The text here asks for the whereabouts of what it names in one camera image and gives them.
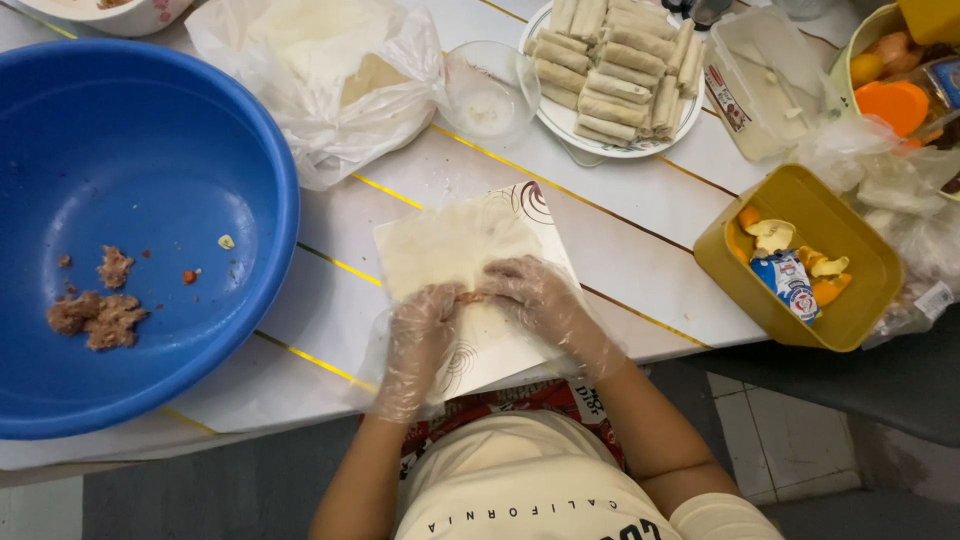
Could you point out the square white plate swirl print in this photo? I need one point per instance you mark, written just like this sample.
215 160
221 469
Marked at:
495 352

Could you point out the person's right fingers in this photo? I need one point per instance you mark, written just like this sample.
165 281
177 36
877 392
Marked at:
499 281

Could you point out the pale yellow bowl of fruit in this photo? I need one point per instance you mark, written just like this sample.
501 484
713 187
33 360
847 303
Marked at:
889 52

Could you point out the white floral bowl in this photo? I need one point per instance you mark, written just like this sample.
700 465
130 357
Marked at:
120 13

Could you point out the yellow plastic box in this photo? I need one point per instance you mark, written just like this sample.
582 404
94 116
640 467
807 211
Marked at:
930 19

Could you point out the clear rectangular plastic container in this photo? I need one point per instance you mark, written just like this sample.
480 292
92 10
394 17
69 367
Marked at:
765 90

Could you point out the large blue plastic basin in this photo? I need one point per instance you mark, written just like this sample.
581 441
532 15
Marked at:
142 172

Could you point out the person's left hand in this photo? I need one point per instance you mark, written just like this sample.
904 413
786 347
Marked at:
414 337

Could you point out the dark grey bench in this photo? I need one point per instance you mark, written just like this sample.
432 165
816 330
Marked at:
862 382

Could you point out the round white patterned plate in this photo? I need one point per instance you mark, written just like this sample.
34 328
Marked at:
559 120

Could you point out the pile of rolled spring rolls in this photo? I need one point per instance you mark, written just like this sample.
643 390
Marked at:
615 71

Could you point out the meat filling strip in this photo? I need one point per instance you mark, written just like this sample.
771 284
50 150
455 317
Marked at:
471 298

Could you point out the orange plastic lid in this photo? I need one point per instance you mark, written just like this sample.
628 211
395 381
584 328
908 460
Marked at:
892 105

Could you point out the red patterned cloth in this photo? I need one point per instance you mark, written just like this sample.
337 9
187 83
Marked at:
517 397

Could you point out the blue white milk packet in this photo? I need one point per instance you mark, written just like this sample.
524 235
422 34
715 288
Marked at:
791 285

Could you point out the clear plastic bag of wrappers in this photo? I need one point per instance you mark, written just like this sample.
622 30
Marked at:
330 82

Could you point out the dark metal utensil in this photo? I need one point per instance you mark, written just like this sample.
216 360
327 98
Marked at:
697 11

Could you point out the heap of orange peels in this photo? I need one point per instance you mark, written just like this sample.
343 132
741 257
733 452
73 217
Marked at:
772 236

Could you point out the thin spring roll wrapper sheet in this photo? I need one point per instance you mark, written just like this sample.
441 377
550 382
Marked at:
442 244

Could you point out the cream printed shirt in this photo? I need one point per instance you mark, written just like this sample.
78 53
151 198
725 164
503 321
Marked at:
525 487

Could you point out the person's right hand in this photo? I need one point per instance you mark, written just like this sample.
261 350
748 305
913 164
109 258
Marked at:
544 304

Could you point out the small clear glass bowl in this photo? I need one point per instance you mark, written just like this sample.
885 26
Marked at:
487 94

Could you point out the ground meat filling lump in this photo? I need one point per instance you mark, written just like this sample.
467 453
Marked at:
101 315

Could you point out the crumpled clear plastic bags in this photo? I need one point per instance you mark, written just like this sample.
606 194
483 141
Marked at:
907 195

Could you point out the person's left fingers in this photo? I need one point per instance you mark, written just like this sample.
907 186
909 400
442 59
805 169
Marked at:
444 298

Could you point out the mustard yellow plastic tub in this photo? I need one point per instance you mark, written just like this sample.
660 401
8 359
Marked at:
862 247

